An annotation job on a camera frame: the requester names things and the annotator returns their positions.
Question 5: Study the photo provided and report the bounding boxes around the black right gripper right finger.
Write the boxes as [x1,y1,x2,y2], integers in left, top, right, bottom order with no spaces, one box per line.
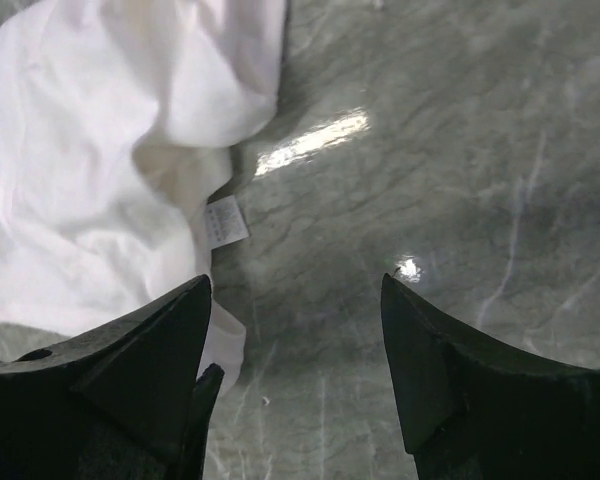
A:
[381,276,600,479]

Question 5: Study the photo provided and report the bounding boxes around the white t shirt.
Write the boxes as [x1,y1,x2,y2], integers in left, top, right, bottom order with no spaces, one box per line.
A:
[0,1,287,361]

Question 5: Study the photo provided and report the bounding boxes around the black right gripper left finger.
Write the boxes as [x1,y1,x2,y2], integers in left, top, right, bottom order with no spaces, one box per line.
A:
[0,276,224,479]

